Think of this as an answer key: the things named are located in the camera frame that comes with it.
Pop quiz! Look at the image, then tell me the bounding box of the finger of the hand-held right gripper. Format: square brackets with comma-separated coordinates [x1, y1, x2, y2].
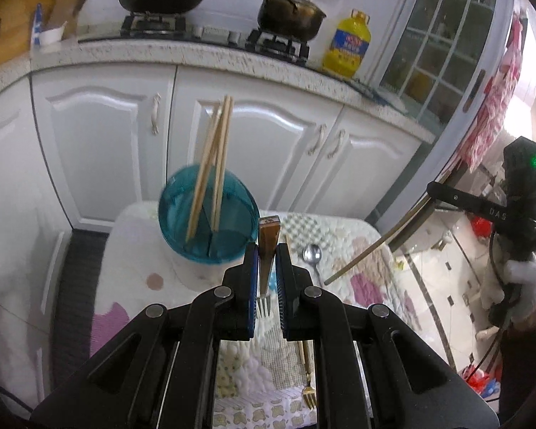
[426, 181, 510, 225]

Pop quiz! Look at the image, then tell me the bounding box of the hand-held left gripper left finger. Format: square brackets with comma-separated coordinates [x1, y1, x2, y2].
[29, 242, 259, 429]

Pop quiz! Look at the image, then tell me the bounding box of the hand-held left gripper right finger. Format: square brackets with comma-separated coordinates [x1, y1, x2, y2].
[276, 241, 501, 429]

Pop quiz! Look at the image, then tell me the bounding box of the metal spoon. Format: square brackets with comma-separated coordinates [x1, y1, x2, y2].
[301, 243, 324, 287]

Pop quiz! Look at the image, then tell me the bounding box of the steel fork brown handle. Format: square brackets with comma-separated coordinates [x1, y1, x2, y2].
[255, 215, 281, 318]

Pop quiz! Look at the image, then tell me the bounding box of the floral utensil holder teal rim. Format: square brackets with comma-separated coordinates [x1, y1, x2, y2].
[158, 164, 260, 265]

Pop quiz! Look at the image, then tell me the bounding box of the gold fork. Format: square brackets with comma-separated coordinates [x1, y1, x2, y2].
[297, 340, 318, 409]

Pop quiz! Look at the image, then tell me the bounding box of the person's right forearm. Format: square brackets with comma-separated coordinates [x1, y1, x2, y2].
[498, 308, 536, 416]

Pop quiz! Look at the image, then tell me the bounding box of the person's right hand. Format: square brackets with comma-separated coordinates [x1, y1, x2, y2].
[482, 255, 536, 336]

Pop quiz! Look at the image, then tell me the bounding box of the pink floral hanging cloth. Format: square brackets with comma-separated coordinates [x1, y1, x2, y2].
[458, 9, 530, 173]

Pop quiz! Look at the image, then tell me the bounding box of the white cabinet door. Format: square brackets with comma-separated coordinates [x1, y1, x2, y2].
[30, 65, 179, 233]
[170, 67, 344, 220]
[0, 76, 74, 367]
[304, 107, 423, 231]

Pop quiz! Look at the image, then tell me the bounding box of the quilted patchwork cloth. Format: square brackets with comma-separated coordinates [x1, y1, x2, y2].
[91, 201, 423, 429]

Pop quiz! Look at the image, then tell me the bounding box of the blue cloth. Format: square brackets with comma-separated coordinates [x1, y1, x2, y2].
[353, 78, 412, 112]

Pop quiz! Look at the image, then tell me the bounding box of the white framed glass door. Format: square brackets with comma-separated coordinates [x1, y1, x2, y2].
[375, 0, 516, 233]

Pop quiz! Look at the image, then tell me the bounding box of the yellow cooking oil bottle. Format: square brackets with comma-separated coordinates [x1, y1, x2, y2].
[322, 9, 372, 79]

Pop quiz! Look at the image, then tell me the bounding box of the dark stockpot with lid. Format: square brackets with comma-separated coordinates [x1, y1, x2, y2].
[257, 0, 328, 42]

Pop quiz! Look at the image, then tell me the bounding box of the speckled stone countertop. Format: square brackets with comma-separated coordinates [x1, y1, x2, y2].
[0, 38, 436, 144]

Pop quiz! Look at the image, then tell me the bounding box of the black gas stove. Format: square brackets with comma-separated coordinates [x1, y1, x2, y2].
[78, 11, 313, 65]

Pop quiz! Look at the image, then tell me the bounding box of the wooden knife block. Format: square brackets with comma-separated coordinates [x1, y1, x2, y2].
[49, 0, 94, 39]

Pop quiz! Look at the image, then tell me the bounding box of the blue and white packet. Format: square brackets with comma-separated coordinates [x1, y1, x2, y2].
[30, 4, 44, 48]

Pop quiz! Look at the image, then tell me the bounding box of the wooden cutting board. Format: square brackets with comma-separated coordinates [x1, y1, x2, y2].
[0, 0, 59, 71]

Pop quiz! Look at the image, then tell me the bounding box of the black cable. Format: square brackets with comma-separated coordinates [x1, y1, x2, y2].
[469, 232, 519, 378]

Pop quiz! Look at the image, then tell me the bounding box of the white cabinet door handle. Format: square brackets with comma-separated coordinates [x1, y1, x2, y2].
[149, 94, 162, 135]
[327, 129, 348, 159]
[307, 124, 328, 157]

